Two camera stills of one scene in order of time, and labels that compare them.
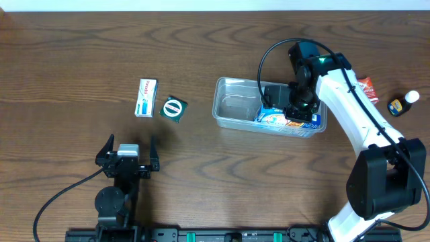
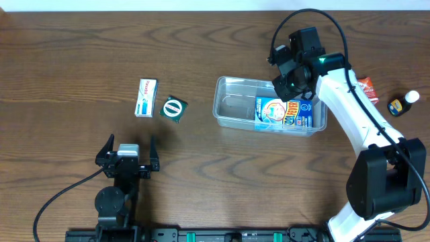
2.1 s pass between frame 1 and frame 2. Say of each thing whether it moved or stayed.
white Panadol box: stayed
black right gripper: moved
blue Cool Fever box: moved
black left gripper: stayed
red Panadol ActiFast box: stayed
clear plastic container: stayed
